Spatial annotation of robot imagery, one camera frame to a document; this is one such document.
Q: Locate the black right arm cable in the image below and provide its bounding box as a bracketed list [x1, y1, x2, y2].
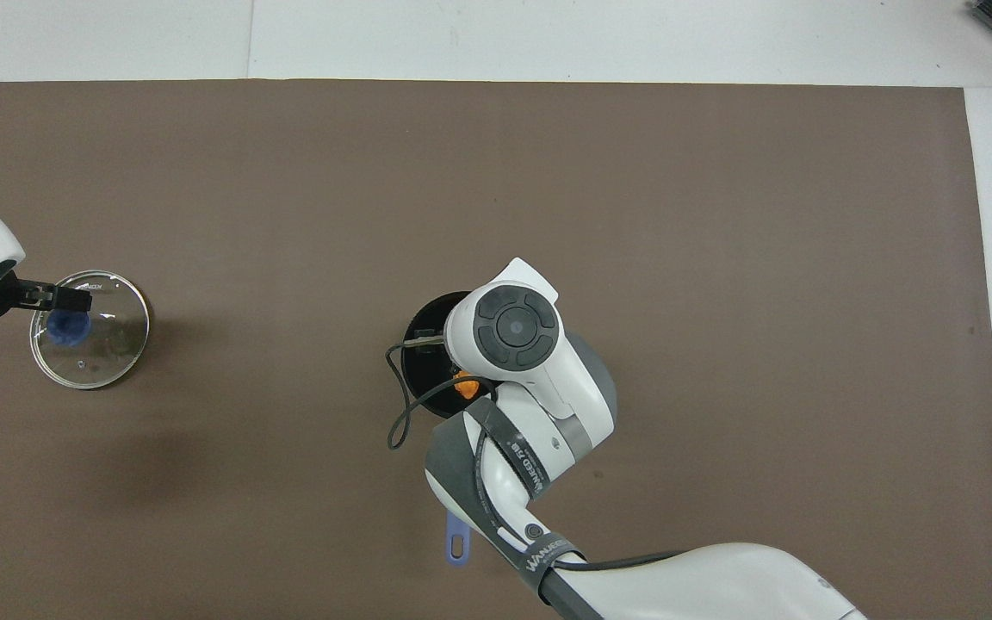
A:
[387, 334, 497, 451]

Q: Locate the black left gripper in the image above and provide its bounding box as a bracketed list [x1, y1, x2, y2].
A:
[0, 274, 92, 321]

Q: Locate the brown table mat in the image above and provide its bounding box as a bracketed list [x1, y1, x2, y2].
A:
[0, 80, 992, 620]

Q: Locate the glass lid with blue knob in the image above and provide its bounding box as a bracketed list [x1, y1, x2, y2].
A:
[29, 270, 152, 390]

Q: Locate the dark blue pot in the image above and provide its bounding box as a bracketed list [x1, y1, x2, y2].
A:
[401, 291, 505, 567]

